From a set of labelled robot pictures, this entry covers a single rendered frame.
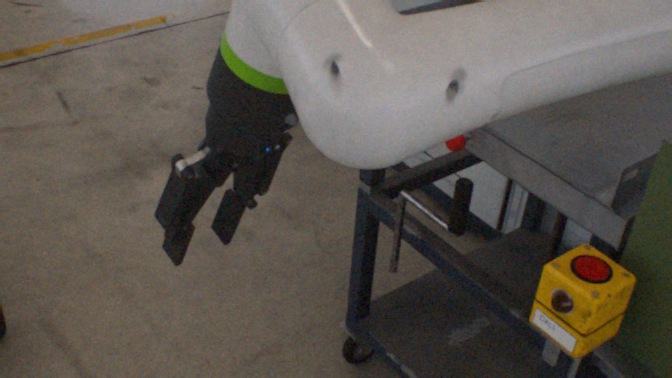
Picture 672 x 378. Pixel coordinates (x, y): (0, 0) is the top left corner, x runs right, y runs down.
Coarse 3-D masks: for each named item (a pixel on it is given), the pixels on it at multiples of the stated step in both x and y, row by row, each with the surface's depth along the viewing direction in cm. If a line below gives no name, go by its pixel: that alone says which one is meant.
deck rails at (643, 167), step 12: (444, 0) 156; (456, 0) 158; (468, 0) 160; (408, 12) 151; (420, 12) 153; (648, 156) 115; (624, 168) 112; (636, 168) 114; (648, 168) 117; (624, 180) 114; (636, 180) 116; (648, 180) 119; (600, 192) 118; (612, 192) 119; (624, 192) 116; (636, 192) 119; (612, 204) 116; (624, 204) 117
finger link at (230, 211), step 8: (224, 192) 91; (232, 192) 91; (224, 200) 91; (232, 200) 90; (240, 200) 90; (224, 208) 92; (232, 208) 91; (240, 208) 90; (216, 216) 94; (224, 216) 92; (232, 216) 91; (240, 216) 91; (216, 224) 94; (224, 224) 93; (232, 224) 92; (216, 232) 95; (224, 232) 94; (232, 232) 93; (224, 240) 94
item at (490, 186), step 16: (400, 0) 239; (416, 0) 233; (432, 0) 228; (416, 160) 258; (448, 176) 248; (464, 176) 242; (480, 176) 236; (496, 176) 230; (432, 192) 259; (448, 192) 250; (480, 192) 238; (496, 192) 232; (512, 192) 230; (448, 208) 255; (480, 208) 240; (496, 208) 235; (512, 208) 232; (480, 224) 245; (496, 224) 237; (512, 224) 234
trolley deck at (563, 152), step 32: (576, 96) 142; (608, 96) 143; (640, 96) 144; (480, 128) 132; (512, 128) 132; (544, 128) 133; (576, 128) 133; (608, 128) 134; (640, 128) 135; (512, 160) 129; (544, 160) 125; (576, 160) 126; (608, 160) 126; (544, 192) 125; (576, 192) 120; (608, 224) 117
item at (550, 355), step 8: (552, 344) 103; (544, 352) 105; (552, 352) 104; (560, 352) 103; (544, 360) 106; (552, 360) 104; (560, 360) 104; (568, 360) 102; (576, 360) 105; (544, 368) 106; (552, 368) 105; (560, 368) 104; (568, 368) 106; (576, 368) 105; (536, 376) 108; (544, 376) 107; (552, 376) 106; (560, 376) 105; (568, 376) 106
